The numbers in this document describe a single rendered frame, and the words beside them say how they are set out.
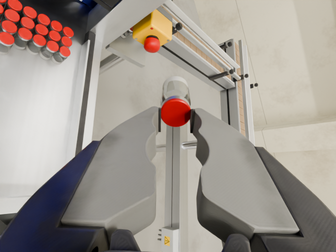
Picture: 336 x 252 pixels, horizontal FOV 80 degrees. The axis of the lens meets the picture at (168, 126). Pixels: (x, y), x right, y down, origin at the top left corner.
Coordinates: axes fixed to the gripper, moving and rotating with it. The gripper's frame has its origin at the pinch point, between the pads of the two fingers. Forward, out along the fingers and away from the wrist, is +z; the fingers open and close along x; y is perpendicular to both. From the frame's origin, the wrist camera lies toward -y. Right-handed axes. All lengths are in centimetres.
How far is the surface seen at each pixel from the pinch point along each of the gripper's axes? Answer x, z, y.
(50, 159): -23.4, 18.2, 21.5
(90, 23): -20.3, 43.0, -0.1
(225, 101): 28, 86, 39
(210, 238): 51, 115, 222
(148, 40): -6.0, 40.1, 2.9
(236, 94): 33, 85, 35
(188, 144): 11, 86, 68
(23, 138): -26.9, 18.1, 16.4
